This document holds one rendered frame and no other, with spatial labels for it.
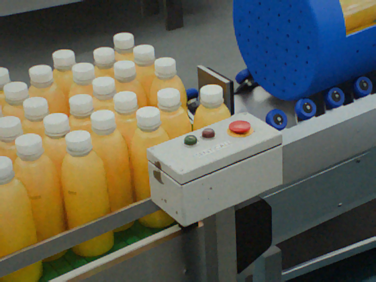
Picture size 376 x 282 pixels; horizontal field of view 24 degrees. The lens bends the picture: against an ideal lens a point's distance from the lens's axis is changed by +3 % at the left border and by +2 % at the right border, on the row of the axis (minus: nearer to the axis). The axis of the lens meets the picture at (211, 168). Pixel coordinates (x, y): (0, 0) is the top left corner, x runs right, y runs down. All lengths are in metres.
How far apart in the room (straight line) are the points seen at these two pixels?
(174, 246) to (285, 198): 0.37
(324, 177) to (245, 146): 0.51
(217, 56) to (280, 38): 2.61
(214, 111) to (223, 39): 3.06
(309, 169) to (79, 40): 3.01
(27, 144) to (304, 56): 0.60
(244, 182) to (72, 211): 0.29
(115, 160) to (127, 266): 0.18
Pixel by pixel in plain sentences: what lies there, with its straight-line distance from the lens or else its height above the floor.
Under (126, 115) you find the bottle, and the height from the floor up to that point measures 1.09.
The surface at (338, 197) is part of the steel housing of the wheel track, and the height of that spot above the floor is 0.70.
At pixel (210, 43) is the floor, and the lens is 4.50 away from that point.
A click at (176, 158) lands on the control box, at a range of 1.32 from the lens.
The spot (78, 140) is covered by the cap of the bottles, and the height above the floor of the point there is 1.12.
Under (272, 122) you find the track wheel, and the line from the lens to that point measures 1.69.
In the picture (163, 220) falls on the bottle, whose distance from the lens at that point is 1.50.
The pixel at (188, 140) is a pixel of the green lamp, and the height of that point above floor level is 1.11.
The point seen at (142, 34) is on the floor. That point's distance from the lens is 4.66.
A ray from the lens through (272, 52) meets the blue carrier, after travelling 1.78.
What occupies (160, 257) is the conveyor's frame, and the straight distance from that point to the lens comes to 1.50.
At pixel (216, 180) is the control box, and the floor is 1.06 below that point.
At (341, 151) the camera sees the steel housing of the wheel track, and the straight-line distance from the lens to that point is 1.82.
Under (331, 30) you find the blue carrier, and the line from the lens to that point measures 1.67.
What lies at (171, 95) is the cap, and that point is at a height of 1.12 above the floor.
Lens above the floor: 1.77
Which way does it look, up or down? 31 degrees down
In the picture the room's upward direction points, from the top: 3 degrees counter-clockwise
